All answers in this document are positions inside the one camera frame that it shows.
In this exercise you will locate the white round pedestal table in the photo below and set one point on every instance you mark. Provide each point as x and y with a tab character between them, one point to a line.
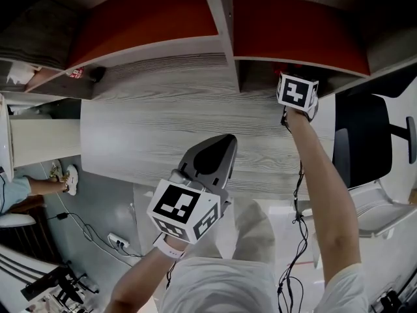
42	142

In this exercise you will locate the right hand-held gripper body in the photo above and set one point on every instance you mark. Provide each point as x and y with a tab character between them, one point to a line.
296	91

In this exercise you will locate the black metal stand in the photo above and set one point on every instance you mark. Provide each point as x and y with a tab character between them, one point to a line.
55	285

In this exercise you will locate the wooden shelf with red back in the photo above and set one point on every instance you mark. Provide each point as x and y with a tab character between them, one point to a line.
146	18

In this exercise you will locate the white tissue pack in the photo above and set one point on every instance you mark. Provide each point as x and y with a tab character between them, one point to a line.
21	72

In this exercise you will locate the white wristwatch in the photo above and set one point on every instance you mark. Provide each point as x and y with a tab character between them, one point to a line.
169	248

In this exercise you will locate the white power strip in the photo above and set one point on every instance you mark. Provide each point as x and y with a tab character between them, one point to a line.
118	240

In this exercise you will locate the black office chair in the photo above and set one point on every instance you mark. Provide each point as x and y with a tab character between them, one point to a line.
365	142

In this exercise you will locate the cola bottle with red label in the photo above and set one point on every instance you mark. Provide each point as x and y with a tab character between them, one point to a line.
78	73

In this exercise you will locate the white office chair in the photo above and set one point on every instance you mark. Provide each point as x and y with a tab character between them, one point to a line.
374	214

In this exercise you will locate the person's white shirt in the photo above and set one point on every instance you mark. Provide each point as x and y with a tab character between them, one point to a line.
228	289

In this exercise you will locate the black power adapter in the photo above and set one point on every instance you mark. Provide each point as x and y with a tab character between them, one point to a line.
61	216

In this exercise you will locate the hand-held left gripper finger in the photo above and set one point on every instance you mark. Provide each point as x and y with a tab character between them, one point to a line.
230	166
187	160

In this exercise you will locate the person's left forearm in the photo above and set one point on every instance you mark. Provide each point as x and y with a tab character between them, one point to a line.
140	276

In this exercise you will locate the person's right forearm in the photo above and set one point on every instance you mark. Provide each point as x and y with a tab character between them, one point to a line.
329	207

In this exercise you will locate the white round stool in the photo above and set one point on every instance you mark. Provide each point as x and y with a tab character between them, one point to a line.
16	220

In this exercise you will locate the grey wood-grain table top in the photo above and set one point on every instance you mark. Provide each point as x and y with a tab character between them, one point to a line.
156	116

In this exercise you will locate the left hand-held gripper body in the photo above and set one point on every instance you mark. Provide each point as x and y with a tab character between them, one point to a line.
182	210

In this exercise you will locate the person's grey trousers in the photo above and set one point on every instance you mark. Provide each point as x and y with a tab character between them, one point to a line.
254	230

